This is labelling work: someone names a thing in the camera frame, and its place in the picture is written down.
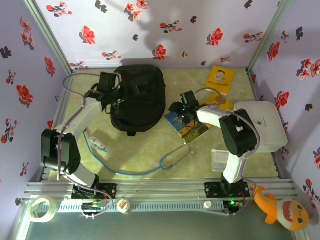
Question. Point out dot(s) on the clear tape roll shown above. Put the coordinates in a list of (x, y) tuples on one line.
[(35, 212)]

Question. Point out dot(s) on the black backpack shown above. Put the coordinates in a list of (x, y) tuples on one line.
[(145, 112)]

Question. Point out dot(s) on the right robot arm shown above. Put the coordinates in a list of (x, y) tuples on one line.
[(237, 132)]

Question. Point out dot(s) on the yellow booklet with tree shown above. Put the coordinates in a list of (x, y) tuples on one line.
[(226, 103)]

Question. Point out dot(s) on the yellow booklet with boy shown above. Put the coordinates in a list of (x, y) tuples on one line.
[(220, 80)]

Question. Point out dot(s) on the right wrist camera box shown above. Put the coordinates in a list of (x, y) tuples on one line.
[(188, 98)]

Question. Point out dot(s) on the aluminium frame rail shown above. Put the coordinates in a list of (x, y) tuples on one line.
[(160, 190)]

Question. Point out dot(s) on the clear packet with white item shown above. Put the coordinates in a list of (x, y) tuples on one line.
[(100, 146)]

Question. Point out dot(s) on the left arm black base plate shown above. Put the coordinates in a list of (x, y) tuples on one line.
[(107, 191)]

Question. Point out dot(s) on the small white bottle cap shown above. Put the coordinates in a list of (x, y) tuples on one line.
[(207, 205)]

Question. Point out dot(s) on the white plastic medicine box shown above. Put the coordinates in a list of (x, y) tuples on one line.
[(270, 125)]

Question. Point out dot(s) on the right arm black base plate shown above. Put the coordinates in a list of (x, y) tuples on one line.
[(212, 190)]

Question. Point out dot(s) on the small white red-label bottle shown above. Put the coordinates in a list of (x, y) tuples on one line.
[(123, 206)]

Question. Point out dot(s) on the blue stethoscope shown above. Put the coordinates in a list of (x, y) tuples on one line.
[(140, 173)]

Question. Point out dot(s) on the aluminium frame post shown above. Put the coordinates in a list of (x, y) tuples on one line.
[(47, 35), (267, 37)]

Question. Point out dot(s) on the clear square plastic case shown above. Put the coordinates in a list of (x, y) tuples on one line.
[(218, 160)]

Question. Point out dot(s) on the orange shark plush toy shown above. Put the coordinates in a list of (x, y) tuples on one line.
[(287, 212)]

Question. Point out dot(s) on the Animal Farm paperback book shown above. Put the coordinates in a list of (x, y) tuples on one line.
[(195, 132)]

